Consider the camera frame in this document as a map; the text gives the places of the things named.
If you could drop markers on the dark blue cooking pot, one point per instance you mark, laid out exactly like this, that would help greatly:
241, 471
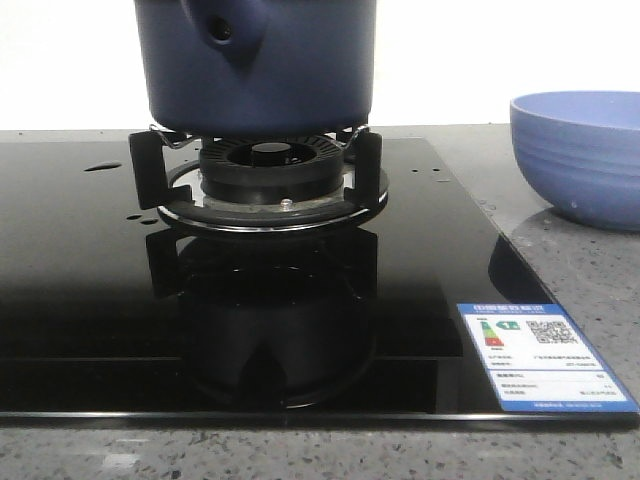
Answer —
258, 68

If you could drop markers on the light blue ribbed bowl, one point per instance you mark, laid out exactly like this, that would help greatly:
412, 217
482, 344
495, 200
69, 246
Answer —
579, 151

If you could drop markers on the black metal pot support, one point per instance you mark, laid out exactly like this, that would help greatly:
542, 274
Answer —
178, 196

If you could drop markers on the black gas burner head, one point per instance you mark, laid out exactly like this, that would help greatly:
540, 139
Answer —
266, 171

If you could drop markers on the black glass gas cooktop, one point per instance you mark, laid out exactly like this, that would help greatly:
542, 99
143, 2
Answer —
109, 317

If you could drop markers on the blue energy efficiency label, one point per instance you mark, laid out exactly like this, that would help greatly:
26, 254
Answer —
538, 361

